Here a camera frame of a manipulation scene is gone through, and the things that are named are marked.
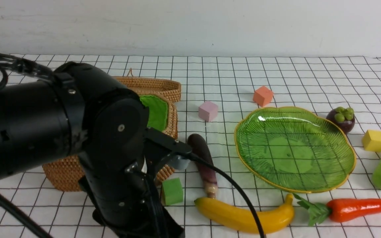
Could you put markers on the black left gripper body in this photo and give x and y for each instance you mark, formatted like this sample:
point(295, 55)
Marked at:
point(125, 198)

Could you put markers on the yellow toy banana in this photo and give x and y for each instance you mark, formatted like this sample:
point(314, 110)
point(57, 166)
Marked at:
point(242, 220)

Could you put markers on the orange toy carrot green leaves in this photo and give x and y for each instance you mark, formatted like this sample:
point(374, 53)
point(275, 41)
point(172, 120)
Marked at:
point(339, 210)

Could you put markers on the dark purple toy mangosteen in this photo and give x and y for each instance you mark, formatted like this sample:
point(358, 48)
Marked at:
point(344, 118)

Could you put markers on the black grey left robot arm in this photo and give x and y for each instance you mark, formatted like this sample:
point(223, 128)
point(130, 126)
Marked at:
point(81, 110)

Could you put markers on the green foam cube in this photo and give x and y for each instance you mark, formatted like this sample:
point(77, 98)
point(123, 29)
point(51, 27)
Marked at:
point(172, 191)

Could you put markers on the woven rattan basket green lining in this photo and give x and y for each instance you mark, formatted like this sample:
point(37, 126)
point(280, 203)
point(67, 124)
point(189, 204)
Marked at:
point(64, 174)

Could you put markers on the woven rattan basket lid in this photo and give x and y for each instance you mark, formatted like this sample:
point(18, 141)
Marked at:
point(170, 89)

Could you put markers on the pink foam cube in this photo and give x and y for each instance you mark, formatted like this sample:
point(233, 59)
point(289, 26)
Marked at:
point(208, 111)

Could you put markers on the white black grid tablecloth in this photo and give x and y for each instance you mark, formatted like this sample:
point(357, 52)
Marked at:
point(315, 84)

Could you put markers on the green glass leaf plate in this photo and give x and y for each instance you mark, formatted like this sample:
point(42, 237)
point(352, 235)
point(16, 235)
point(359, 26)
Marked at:
point(294, 150)

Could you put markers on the orange foam cube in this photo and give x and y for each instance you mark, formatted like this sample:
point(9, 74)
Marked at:
point(263, 96)

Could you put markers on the yellow foam cube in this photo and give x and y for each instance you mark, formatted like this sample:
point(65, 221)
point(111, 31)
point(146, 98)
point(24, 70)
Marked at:
point(372, 141)

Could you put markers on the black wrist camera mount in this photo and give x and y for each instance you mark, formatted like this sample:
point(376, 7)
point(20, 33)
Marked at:
point(161, 149)

